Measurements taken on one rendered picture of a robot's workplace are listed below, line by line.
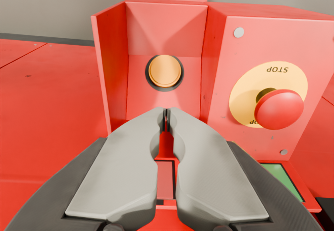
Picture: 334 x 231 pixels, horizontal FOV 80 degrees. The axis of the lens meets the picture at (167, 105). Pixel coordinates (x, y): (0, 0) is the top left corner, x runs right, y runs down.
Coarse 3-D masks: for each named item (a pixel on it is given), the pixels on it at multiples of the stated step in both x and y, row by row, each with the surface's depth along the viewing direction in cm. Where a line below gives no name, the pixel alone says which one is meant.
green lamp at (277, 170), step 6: (270, 168) 22; (276, 168) 22; (282, 168) 22; (276, 174) 22; (282, 174) 22; (282, 180) 21; (288, 180) 21; (288, 186) 20; (294, 192) 20; (300, 198) 19
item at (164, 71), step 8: (160, 56) 24; (168, 56) 24; (152, 64) 23; (160, 64) 23; (168, 64) 23; (176, 64) 23; (152, 72) 23; (160, 72) 23; (168, 72) 23; (176, 72) 23; (152, 80) 24; (160, 80) 23; (168, 80) 23; (176, 80) 24
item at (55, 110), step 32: (0, 64) 61; (32, 64) 63; (64, 64) 66; (96, 64) 68; (0, 96) 46; (32, 96) 48; (64, 96) 49; (96, 96) 50; (0, 128) 37; (32, 128) 38; (64, 128) 39; (96, 128) 40; (320, 128) 47; (0, 160) 31; (32, 160) 32; (64, 160) 32; (288, 160) 37; (320, 160) 37; (0, 192) 27; (32, 192) 27; (320, 192) 31; (0, 224) 24; (160, 224) 25; (320, 224) 27
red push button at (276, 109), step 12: (264, 96) 17; (276, 96) 16; (288, 96) 16; (300, 96) 16; (264, 108) 17; (276, 108) 16; (288, 108) 16; (300, 108) 16; (264, 120) 17; (276, 120) 17; (288, 120) 17
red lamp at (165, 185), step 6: (156, 162) 22; (162, 162) 22; (168, 162) 22; (162, 168) 22; (168, 168) 22; (162, 174) 21; (168, 174) 21; (162, 180) 20; (168, 180) 20; (162, 186) 20; (168, 186) 20; (162, 192) 19; (168, 192) 19; (162, 198) 19; (168, 198) 19
